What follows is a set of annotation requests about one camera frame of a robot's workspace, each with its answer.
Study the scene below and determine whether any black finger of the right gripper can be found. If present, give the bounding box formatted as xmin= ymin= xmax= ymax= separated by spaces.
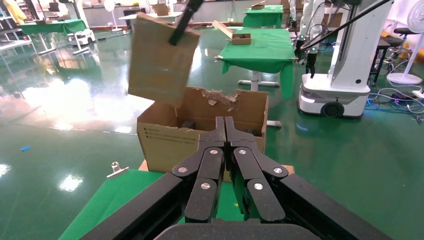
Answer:
xmin=168 ymin=0 xmax=204 ymax=47

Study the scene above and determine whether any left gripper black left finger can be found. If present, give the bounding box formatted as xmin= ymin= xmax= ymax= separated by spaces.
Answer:
xmin=80 ymin=116 xmax=227 ymax=240

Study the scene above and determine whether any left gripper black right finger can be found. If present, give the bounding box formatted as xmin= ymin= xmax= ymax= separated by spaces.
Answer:
xmin=225 ymin=116 xmax=394 ymax=240

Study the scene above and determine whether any small taped cardboard box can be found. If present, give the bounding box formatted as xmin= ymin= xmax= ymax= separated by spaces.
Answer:
xmin=128 ymin=12 xmax=201 ymax=108

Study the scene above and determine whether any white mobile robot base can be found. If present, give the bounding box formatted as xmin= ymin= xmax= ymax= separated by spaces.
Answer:
xmin=66 ymin=28 xmax=97 ymax=47

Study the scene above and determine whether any open cardboard box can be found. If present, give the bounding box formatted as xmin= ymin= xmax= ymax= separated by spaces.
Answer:
xmin=151 ymin=3 xmax=172 ymax=17

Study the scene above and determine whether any shallow cardboard tray box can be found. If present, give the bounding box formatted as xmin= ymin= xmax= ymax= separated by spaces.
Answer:
xmin=211 ymin=19 xmax=253 ymax=46

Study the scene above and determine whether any large open brown carton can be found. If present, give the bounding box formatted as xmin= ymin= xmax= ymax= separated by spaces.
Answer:
xmin=136 ymin=86 xmax=270 ymax=183

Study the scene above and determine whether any black equipment case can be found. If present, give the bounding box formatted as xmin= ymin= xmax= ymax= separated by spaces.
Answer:
xmin=123 ymin=6 xmax=147 ymax=17

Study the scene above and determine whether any white standing fan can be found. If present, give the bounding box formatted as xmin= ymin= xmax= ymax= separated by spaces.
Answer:
xmin=386 ymin=1 xmax=424 ymax=86
xmin=103 ymin=0 xmax=124 ymax=33

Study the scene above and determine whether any green cloth covered table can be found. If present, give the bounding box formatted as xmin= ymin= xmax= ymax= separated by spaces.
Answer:
xmin=242 ymin=4 xmax=285 ymax=29
xmin=215 ymin=28 xmax=296 ymax=100
xmin=19 ymin=18 xmax=90 ymax=56

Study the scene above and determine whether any silver binder clip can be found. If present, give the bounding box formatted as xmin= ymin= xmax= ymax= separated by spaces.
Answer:
xmin=106 ymin=161 xmax=130 ymax=180

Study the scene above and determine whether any white wheeled background robot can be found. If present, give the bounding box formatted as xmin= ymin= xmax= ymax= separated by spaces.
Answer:
xmin=288 ymin=0 xmax=395 ymax=119

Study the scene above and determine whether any yellow hanging cloth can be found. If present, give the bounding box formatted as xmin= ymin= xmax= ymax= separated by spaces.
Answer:
xmin=2 ymin=0 xmax=27 ymax=25

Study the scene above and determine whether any grey metal shelf rack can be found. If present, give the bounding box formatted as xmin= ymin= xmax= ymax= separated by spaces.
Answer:
xmin=0 ymin=6 xmax=38 ymax=56

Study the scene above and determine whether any black round stool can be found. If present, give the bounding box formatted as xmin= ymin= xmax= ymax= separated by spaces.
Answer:
xmin=392 ymin=27 xmax=419 ymax=38
xmin=370 ymin=34 xmax=404 ymax=84

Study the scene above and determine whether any long black arm cable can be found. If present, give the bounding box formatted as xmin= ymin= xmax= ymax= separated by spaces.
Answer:
xmin=299 ymin=0 xmax=394 ymax=51

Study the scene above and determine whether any floor cable tangle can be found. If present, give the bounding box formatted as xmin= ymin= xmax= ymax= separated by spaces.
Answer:
xmin=364 ymin=86 xmax=424 ymax=125

